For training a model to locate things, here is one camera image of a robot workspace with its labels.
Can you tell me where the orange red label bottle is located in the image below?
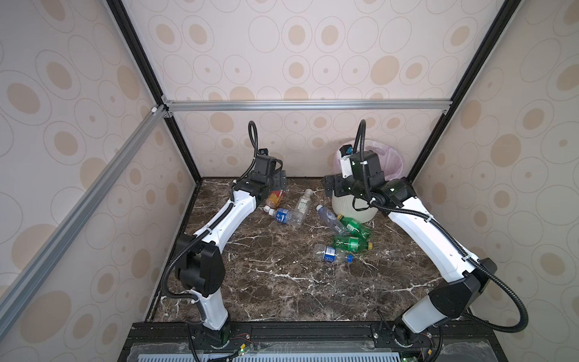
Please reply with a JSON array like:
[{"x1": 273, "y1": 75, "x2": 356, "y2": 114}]
[{"x1": 265, "y1": 190, "x2": 285, "y2": 210}]

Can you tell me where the clear bottle blue label white cap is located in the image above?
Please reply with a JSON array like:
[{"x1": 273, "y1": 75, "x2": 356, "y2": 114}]
[{"x1": 263, "y1": 206, "x2": 303, "y2": 227}]

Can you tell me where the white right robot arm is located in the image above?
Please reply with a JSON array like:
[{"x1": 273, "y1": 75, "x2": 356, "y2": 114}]
[{"x1": 324, "y1": 145, "x2": 489, "y2": 343}]

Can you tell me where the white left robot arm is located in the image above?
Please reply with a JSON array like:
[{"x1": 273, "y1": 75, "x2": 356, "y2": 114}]
[{"x1": 162, "y1": 155, "x2": 286, "y2": 333}]

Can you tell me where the pink bin liner bag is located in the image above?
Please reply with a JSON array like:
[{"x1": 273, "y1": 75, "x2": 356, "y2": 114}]
[{"x1": 330, "y1": 140, "x2": 404, "y2": 181}]

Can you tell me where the white waste bin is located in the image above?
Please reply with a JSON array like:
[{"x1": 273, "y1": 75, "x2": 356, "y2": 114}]
[{"x1": 332, "y1": 195, "x2": 378, "y2": 223}]

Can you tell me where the clear bottle green white label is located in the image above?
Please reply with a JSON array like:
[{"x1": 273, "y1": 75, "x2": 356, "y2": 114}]
[{"x1": 294, "y1": 189, "x2": 314, "y2": 224}]

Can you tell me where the green bottle upper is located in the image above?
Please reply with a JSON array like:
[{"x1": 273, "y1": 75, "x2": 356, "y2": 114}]
[{"x1": 338, "y1": 214, "x2": 372, "y2": 240}]

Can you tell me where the clear bottle purple tint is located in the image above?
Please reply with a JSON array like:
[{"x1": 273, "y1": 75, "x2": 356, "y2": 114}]
[{"x1": 316, "y1": 205, "x2": 350, "y2": 236}]

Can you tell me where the green bottle yellow cap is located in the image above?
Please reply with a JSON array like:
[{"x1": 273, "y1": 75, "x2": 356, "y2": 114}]
[{"x1": 333, "y1": 235, "x2": 373, "y2": 253}]

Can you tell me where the small crushed bottle blue cap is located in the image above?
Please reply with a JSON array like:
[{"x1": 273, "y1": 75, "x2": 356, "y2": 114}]
[{"x1": 313, "y1": 244, "x2": 354, "y2": 264}]

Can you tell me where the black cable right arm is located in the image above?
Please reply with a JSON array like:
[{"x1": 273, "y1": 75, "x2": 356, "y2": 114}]
[{"x1": 351, "y1": 119, "x2": 529, "y2": 334}]

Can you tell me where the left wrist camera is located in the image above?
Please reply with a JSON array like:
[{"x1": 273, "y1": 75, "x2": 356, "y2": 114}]
[{"x1": 255, "y1": 148, "x2": 271, "y2": 174}]

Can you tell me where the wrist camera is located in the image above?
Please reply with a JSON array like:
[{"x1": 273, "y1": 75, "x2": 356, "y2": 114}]
[
  {"x1": 255, "y1": 148, "x2": 271, "y2": 174},
  {"x1": 339, "y1": 144, "x2": 354, "y2": 179}
]

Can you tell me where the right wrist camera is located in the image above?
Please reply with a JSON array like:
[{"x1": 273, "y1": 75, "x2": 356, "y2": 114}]
[{"x1": 339, "y1": 144, "x2": 354, "y2": 179}]

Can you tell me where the horizontal aluminium rail back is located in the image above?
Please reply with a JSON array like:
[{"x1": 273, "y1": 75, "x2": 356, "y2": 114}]
[{"x1": 166, "y1": 99, "x2": 452, "y2": 113}]

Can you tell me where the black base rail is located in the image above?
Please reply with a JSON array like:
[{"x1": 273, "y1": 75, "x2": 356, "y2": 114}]
[{"x1": 119, "y1": 321, "x2": 507, "y2": 361}]

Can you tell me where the aluminium rail left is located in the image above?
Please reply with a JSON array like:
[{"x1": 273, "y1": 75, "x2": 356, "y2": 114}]
[{"x1": 1, "y1": 104, "x2": 168, "y2": 339}]

